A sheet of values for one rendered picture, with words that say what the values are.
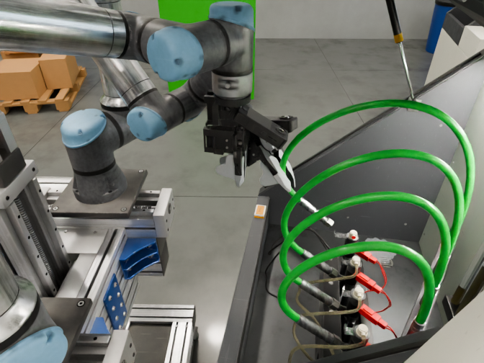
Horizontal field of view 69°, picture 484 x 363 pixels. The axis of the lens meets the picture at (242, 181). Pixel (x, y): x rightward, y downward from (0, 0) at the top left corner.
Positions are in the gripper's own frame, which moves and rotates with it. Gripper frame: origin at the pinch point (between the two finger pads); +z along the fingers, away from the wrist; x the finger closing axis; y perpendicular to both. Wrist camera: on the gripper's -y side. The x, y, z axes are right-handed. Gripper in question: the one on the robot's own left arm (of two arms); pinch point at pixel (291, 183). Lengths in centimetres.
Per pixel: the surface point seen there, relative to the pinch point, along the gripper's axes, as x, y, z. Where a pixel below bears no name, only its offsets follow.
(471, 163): -3.8, -31.6, 13.1
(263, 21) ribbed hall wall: -580, 180, -219
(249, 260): -1.7, 23.9, 13.1
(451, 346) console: 34.8, -24.4, 19.2
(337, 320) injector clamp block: 7.2, 4.4, 30.2
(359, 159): 10.9, -19.0, 0.6
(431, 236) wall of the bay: -39, -10, 39
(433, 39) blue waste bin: -624, -28, -23
